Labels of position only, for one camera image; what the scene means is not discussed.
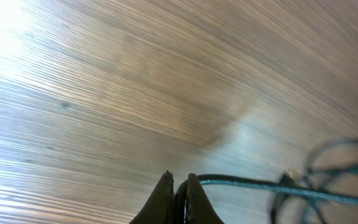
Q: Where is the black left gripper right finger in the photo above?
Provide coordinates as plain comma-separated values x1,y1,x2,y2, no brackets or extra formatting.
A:
185,174,223,224

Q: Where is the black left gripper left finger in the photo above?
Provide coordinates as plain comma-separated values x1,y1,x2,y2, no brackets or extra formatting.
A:
130,170,174,224

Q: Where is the black USB cable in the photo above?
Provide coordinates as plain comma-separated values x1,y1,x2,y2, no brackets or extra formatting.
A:
173,138,358,224

